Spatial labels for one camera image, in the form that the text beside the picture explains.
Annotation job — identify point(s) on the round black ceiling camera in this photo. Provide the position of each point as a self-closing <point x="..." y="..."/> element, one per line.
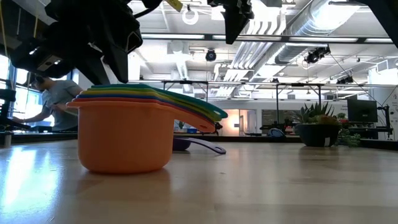
<point x="211" y="55"/>

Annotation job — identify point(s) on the potted succulent plant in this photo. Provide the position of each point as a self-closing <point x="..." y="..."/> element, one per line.
<point x="317" y="133"/>

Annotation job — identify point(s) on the yellow tag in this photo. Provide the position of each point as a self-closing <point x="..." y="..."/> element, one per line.
<point x="174" y="4"/>

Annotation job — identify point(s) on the silver ceiling duct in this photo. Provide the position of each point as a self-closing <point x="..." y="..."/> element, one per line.
<point x="311" y="28"/>

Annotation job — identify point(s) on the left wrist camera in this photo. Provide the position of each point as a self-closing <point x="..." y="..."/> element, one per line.
<point x="43" y="60"/>

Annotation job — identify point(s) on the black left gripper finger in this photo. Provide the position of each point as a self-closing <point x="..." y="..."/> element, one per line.
<point x="119" y="67"/>
<point x="96" y="71"/>

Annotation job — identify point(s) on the black monitor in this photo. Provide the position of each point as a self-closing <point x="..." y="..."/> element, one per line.
<point x="362" y="110"/>

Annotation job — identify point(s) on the white and blue helmet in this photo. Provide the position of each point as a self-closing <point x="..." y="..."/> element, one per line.
<point x="275" y="133"/>

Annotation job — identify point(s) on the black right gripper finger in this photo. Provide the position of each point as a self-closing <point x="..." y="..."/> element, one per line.
<point x="237" y="25"/>

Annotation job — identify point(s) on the orange measuring cup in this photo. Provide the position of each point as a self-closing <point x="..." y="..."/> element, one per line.
<point x="124" y="140"/>

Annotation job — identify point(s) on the person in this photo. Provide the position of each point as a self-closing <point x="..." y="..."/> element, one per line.
<point x="59" y="102"/>

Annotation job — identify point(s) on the black ceiling camera rig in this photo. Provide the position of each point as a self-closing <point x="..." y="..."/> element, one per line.
<point x="317" y="54"/>

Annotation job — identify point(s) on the purple measuring cup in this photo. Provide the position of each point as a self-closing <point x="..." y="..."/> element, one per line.
<point x="180" y="144"/>

